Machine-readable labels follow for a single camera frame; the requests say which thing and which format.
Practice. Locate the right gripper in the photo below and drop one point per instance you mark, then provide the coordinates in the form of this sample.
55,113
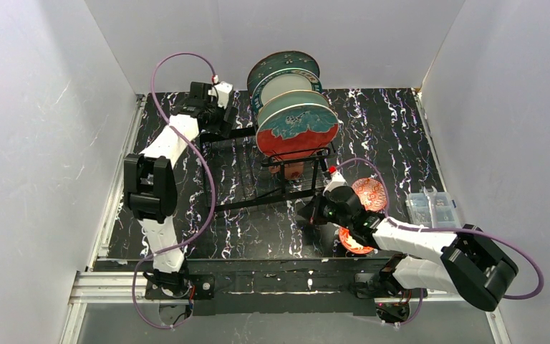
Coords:
319,208

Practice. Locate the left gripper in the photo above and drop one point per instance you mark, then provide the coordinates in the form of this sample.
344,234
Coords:
227,117

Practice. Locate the black wire dish rack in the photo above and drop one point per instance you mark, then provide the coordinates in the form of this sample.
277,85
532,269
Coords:
241,176

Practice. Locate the light green flower plate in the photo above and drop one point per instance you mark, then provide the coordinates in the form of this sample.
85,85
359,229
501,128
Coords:
288,99

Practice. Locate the green rim lettered plate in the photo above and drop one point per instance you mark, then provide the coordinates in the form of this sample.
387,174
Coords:
279,82

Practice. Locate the red teal floral plate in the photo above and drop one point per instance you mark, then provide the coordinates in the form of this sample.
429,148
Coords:
296,131

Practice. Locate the dark blue glazed plate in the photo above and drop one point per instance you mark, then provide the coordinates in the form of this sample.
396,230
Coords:
278,61

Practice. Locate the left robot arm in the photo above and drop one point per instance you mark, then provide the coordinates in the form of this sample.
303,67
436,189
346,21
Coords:
150,190

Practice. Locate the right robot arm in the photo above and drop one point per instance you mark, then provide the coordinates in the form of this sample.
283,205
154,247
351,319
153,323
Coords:
462,262

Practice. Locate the orange floral pattern bowl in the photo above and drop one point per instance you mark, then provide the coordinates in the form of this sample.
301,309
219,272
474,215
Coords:
350,244

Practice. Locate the red geometric pattern bowl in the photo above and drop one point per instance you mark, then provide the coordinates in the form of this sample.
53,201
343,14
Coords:
371,193

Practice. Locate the silver wrench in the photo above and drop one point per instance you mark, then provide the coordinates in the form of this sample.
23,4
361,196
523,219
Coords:
431,194

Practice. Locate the clear plastic box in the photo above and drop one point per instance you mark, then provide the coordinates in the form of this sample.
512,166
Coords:
439,210

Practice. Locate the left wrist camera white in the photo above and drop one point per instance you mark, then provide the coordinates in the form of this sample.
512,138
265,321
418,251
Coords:
221,91

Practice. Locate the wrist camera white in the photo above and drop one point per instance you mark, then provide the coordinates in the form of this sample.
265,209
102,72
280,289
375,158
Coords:
221,91
336,179

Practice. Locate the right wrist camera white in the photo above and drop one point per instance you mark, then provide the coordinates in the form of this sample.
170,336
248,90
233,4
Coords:
336,179

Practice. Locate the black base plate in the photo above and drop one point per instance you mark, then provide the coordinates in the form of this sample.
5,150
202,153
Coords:
277,286

